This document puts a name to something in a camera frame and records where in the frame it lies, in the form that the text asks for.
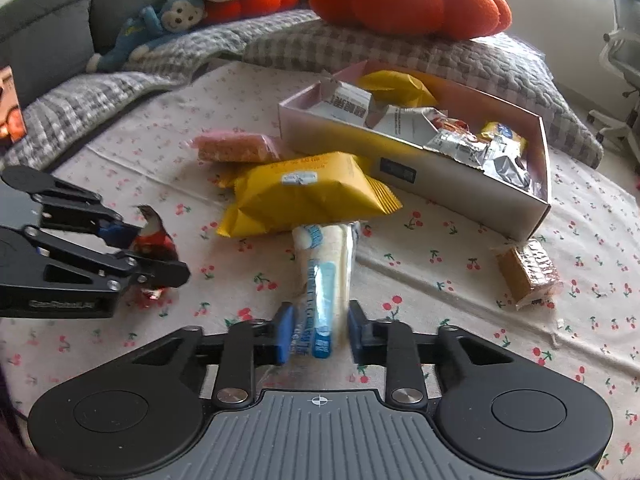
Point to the grey checkered large cushion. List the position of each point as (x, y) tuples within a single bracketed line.
[(499, 65)]

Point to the blue monkey plush toy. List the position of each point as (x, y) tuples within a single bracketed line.
[(150, 29)]

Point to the red white candy pack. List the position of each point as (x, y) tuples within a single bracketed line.
[(155, 243)]

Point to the white grey triangular snack pack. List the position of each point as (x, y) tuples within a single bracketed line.
[(342, 101)]

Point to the orange yellow wrapper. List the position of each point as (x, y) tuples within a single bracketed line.
[(451, 124)]

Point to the yellow snack pack front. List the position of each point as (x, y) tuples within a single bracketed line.
[(395, 88)]

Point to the small yellow blue pack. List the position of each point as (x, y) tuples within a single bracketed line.
[(504, 135)]

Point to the white blue long snack pack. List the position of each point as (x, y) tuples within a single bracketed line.
[(325, 256)]

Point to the pink rice bar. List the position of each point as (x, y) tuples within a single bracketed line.
[(235, 146)]

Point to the grey checkered sofa blanket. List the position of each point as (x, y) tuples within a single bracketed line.
[(68, 113)]

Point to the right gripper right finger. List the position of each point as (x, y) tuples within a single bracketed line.
[(390, 344)]

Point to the orange pumpkin plush cushion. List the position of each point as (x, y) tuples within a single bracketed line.
[(452, 19)]

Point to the brown rice bar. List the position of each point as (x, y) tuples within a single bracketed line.
[(530, 274)]

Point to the small orange pumpkin cushion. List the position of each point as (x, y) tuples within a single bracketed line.
[(233, 10)]

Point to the grey sofa backrest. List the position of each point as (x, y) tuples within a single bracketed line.
[(46, 42)]

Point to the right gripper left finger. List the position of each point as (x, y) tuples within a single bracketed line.
[(246, 346)]

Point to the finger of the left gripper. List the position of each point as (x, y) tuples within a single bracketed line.
[(157, 274), (118, 235)]

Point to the large yellow snack pack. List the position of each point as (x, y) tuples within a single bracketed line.
[(320, 189)]

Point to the white snack pack with text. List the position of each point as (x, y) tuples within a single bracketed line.
[(410, 124)]

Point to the white black small snack pack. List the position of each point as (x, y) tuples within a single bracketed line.
[(490, 157)]

